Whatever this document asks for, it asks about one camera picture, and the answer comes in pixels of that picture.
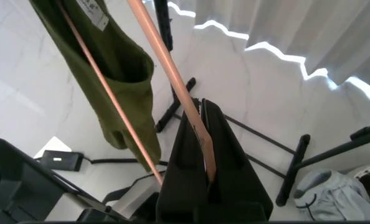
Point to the black clothes rack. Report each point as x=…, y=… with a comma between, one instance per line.
x=292, y=168

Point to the black power adapter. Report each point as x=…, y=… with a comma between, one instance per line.
x=63, y=161

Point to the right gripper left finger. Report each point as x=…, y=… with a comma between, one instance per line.
x=178, y=186

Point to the pink clothes hanger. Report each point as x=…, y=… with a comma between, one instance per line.
x=160, y=49

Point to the white curtain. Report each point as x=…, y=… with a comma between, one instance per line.
x=297, y=28

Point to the green long-sleeved shirt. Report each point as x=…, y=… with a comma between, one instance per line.
x=132, y=102

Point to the pale grey shorts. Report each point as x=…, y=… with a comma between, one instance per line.
x=337, y=193

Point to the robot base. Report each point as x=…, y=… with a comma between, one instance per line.
x=23, y=186

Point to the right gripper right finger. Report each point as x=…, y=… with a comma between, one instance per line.
x=241, y=193

